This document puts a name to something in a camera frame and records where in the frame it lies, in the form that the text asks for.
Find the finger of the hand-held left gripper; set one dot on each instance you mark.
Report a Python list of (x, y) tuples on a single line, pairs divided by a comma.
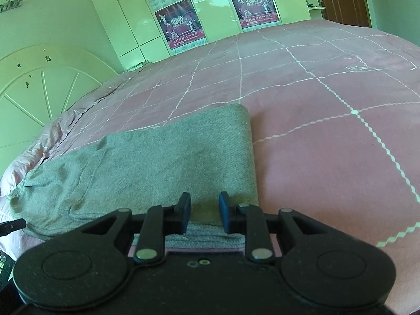
[(13, 225)]

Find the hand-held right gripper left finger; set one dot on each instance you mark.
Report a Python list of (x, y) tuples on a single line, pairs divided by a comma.
[(183, 213)]

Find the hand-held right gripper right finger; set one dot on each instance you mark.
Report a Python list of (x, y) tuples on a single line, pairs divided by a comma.
[(225, 213)]

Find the grey pants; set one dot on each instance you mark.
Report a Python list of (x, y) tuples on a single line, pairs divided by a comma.
[(164, 157)]

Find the pink pillow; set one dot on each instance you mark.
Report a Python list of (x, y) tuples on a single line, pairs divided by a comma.
[(29, 160)]

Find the bed with pink checked sheet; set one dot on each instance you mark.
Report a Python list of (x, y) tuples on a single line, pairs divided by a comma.
[(328, 137)]

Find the cream arched headboard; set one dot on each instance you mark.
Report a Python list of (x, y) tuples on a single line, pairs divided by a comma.
[(42, 98)]

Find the cream glossy wardrobe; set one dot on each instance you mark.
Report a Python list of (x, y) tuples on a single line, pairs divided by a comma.
[(210, 3)]

